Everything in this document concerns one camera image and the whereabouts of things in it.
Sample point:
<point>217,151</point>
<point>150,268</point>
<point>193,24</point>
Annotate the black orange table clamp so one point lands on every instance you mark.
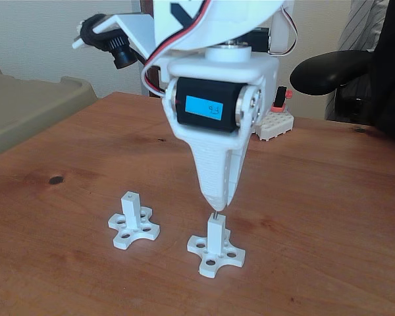
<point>279,98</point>

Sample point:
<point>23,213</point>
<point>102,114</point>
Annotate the black office chair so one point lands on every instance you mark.
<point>322,72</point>

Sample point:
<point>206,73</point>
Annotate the beige plastic tub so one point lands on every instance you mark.
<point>19,108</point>

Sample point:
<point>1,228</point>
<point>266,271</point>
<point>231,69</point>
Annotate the white post stand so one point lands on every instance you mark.
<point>131,210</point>
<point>215,237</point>

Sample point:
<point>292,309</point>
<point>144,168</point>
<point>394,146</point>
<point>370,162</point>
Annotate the black camera on white bracket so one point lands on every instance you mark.
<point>121,57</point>

